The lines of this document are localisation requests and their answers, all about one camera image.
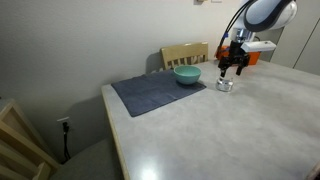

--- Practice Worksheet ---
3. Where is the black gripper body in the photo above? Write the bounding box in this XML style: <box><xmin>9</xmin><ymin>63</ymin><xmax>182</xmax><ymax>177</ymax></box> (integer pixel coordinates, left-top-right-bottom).
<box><xmin>218</xmin><ymin>39</ymin><xmax>251</xmax><ymax>68</ymax></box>

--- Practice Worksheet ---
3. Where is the silver candle tin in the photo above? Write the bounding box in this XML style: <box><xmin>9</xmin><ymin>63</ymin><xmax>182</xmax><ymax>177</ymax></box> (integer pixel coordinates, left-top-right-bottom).
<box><xmin>215</xmin><ymin>76</ymin><xmax>235</xmax><ymax>93</ymax></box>

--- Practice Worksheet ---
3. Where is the orange box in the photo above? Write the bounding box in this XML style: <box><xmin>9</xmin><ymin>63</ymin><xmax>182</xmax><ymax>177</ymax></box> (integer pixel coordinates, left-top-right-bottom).
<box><xmin>215</xmin><ymin>44</ymin><xmax>262</xmax><ymax>66</ymax></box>

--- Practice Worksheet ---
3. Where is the teal ceramic bowl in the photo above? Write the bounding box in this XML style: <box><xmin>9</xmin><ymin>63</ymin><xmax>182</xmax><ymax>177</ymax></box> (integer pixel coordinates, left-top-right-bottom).
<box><xmin>173</xmin><ymin>64</ymin><xmax>203</xmax><ymax>86</ymax></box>

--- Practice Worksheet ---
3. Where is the light wooden chair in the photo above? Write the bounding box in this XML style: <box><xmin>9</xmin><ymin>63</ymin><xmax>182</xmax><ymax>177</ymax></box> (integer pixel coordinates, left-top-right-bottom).
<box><xmin>160</xmin><ymin>41</ymin><xmax>210</xmax><ymax>71</ymax></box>

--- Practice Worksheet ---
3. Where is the white closet door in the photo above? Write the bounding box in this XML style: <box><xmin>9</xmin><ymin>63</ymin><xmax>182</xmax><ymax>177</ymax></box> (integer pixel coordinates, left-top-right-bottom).
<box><xmin>269</xmin><ymin>0</ymin><xmax>320</xmax><ymax>77</ymax></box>

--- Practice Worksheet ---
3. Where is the dark blue cloth mat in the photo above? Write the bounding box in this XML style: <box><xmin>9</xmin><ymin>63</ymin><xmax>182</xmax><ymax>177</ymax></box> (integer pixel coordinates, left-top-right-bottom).
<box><xmin>110</xmin><ymin>69</ymin><xmax>208</xmax><ymax>118</ymax></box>

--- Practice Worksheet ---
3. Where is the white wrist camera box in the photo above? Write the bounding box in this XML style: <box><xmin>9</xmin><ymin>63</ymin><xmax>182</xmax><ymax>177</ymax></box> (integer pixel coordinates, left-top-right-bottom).
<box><xmin>240</xmin><ymin>40</ymin><xmax>277</xmax><ymax>53</ymax></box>

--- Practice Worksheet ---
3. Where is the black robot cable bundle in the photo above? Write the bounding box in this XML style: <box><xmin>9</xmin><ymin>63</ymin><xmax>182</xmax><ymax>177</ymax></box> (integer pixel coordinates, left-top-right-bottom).
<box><xmin>218</xmin><ymin>0</ymin><xmax>258</xmax><ymax>52</ymax></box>

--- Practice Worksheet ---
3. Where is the white wall outlet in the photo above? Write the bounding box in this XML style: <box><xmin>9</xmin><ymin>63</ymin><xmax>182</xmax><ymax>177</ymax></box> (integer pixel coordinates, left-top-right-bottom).
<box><xmin>56</xmin><ymin>116</ymin><xmax>72</xmax><ymax>132</ymax></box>

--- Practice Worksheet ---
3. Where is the black plug with cable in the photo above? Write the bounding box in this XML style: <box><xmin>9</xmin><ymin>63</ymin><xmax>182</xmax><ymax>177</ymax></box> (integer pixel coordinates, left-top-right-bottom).
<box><xmin>61</xmin><ymin>121</ymin><xmax>72</xmax><ymax>162</ymax></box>

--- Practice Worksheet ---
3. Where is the wooden slatted chair frame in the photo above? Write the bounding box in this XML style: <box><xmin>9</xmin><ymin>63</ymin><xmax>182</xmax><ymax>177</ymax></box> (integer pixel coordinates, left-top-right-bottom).
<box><xmin>0</xmin><ymin>98</ymin><xmax>62</xmax><ymax>180</ymax></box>

